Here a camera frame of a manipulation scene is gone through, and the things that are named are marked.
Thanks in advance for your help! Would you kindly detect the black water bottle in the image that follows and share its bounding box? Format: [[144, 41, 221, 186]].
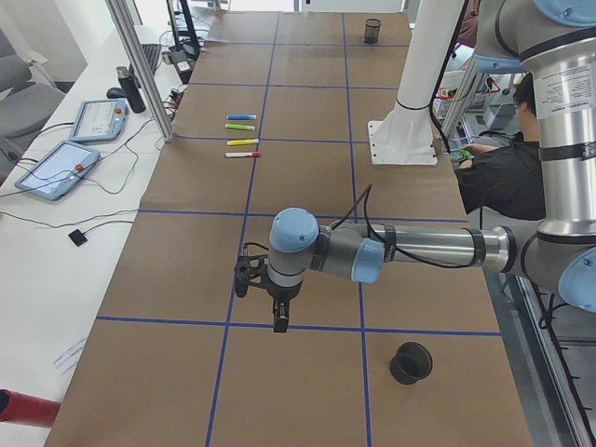
[[115, 66, 146, 114]]

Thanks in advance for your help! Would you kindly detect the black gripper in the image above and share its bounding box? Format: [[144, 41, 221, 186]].
[[268, 280, 302, 332]]

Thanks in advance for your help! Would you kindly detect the aluminium frame post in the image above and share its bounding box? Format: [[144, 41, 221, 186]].
[[105, 0, 174, 142]]

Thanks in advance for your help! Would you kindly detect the seated person in black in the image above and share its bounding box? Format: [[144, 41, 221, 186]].
[[455, 74, 546, 221]]

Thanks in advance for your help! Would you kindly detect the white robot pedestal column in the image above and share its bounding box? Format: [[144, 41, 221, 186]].
[[369, 0, 466, 166]]

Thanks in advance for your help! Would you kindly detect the black mesh pen cup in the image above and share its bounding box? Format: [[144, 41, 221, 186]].
[[363, 18, 382, 45]]

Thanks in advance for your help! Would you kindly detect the blue marker pen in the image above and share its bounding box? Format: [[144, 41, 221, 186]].
[[226, 114, 257, 121]]

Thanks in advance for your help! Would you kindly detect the near blue teach pendant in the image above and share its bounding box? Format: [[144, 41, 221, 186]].
[[14, 141, 101, 201]]

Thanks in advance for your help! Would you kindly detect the small black square device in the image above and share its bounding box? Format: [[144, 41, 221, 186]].
[[68, 229, 88, 247]]

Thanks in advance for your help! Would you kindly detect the red marker pen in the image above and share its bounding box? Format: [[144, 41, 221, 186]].
[[224, 151, 261, 159]]

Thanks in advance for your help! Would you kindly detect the red cylinder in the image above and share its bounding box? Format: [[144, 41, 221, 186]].
[[1, 389, 61, 428]]

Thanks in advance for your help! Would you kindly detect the black keyboard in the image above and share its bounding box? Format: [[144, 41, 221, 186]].
[[141, 43, 162, 75]]

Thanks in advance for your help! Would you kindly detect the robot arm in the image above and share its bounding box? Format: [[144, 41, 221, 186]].
[[263, 1, 595, 332]]

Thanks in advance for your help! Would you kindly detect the yellow marker pen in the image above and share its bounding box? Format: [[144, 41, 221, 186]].
[[226, 138, 260, 146]]

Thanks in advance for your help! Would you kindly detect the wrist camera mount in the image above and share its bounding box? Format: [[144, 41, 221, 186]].
[[234, 254, 268, 298]]

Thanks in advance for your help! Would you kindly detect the blue teach pendant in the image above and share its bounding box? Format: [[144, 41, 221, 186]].
[[69, 99, 128, 143], [14, 141, 101, 201]]

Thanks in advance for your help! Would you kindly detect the far blue teach pendant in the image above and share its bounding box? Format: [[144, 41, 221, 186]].
[[69, 99, 128, 143]]

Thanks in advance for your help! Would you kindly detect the white paper label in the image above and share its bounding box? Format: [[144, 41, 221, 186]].
[[52, 337, 88, 374]]

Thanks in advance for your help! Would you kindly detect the green marker pen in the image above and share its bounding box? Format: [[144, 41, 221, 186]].
[[224, 123, 256, 131]]

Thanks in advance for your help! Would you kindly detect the grey office chair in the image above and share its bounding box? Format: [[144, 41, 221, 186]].
[[1, 32, 65, 183]]

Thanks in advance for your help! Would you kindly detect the black computer mouse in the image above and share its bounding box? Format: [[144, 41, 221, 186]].
[[106, 88, 127, 99]]

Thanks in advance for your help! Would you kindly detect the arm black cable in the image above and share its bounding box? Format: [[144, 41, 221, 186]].
[[330, 183, 481, 268]]

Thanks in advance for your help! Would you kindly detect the black monitor stand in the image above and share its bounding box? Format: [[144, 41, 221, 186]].
[[166, 0, 201, 61]]

